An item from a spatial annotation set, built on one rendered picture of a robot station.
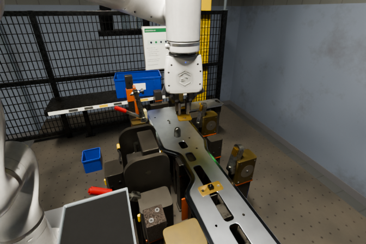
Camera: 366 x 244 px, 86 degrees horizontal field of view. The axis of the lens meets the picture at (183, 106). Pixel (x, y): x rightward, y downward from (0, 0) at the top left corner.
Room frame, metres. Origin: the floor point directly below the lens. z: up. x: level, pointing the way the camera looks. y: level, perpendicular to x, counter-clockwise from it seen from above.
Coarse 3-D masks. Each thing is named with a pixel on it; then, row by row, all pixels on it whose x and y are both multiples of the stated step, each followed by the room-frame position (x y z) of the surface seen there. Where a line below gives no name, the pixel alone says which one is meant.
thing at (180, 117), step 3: (183, 108) 0.54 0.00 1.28; (183, 111) 0.50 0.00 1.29; (177, 114) 0.50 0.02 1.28; (183, 114) 0.50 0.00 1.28; (186, 114) 0.50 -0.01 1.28; (189, 114) 0.50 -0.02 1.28; (180, 117) 0.48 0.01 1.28; (183, 117) 0.48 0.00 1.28; (186, 117) 0.48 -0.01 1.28; (189, 117) 0.48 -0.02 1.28; (180, 120) 0.47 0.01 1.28; (183, 120) 0.47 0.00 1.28; (186, 120) 0.47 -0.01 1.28
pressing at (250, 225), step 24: (168, 144) 0.73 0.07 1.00; (192, 144) 0.73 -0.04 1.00; (192, 168) 0.57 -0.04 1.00; (216, 168) 0.57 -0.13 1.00; (192, 192) 0.46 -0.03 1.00; (216, 192) 0.47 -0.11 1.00; (240, 192) 0.47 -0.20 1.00; (216, 216) 0.38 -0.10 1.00; (240, 216) 0.38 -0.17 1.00; (216, 240) 0.31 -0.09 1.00; (264, 240) 0.31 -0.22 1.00
